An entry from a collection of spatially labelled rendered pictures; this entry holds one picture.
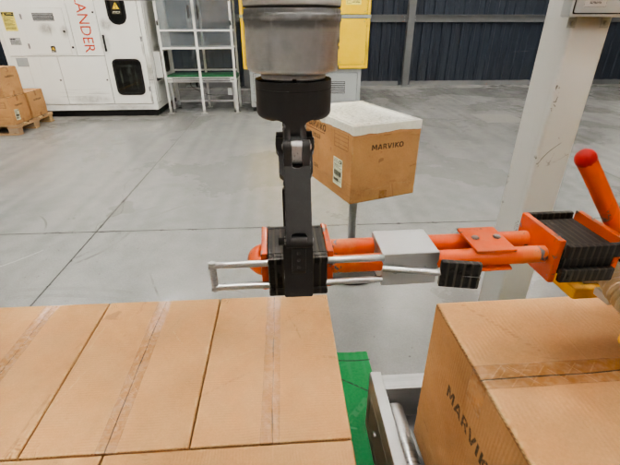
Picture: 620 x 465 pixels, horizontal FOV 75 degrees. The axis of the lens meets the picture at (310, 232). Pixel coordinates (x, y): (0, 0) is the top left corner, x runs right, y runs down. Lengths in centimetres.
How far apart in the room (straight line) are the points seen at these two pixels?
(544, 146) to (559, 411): 115
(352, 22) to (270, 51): 736
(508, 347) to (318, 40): 62
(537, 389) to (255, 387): 74
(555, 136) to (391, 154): 77
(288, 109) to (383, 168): 176
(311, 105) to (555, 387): 58
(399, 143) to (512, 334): 146
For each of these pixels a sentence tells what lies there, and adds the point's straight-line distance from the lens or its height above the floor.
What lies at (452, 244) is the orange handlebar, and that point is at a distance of 55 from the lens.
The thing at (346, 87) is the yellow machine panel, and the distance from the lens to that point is 785.
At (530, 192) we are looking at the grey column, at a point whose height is 88.
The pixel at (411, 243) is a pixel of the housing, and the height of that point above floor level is 122.
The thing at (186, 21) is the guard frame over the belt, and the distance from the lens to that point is 775.
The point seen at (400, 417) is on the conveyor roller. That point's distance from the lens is 117.
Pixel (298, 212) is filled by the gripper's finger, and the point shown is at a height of 130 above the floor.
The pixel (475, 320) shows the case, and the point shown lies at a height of 95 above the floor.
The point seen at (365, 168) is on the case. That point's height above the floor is 80.
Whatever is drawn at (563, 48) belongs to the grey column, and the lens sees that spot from 167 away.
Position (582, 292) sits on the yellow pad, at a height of 109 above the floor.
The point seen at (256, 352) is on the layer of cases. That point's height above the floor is 54.
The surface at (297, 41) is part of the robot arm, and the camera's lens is 38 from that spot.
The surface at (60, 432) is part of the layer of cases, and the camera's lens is 129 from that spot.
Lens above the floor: 146
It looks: 28 degrees down
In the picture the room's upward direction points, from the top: straight up
